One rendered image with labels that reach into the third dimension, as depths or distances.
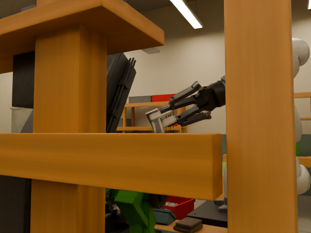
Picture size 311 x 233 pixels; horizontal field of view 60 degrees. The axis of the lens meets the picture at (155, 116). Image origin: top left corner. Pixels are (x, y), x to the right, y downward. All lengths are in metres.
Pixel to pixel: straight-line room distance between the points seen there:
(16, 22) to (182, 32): 6.63
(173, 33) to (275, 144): 6.95
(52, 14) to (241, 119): 0.42
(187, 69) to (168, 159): 6.52
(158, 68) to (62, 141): 6.72
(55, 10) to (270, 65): 0.41
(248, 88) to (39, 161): 0.40
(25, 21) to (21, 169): 0.31
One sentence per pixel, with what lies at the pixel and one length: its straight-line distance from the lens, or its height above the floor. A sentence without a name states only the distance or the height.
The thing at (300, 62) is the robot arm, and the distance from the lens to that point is 1.40.
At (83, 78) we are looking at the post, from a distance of 0.58.
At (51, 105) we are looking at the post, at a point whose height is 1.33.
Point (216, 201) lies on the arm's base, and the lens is 1.52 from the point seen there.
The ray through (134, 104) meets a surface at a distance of 6.62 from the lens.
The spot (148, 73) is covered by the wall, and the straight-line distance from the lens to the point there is 7.30.
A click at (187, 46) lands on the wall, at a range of 7.04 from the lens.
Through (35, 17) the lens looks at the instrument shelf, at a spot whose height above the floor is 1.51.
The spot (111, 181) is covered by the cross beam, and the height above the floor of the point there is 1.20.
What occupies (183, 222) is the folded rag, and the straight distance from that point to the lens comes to 1.12.
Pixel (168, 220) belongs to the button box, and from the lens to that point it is 1.18.
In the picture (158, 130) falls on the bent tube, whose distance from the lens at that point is 0.76.
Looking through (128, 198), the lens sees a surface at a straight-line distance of 0.67.
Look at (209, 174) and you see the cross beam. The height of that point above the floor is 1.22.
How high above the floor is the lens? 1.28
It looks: 4 degrees up
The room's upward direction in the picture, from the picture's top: straight up
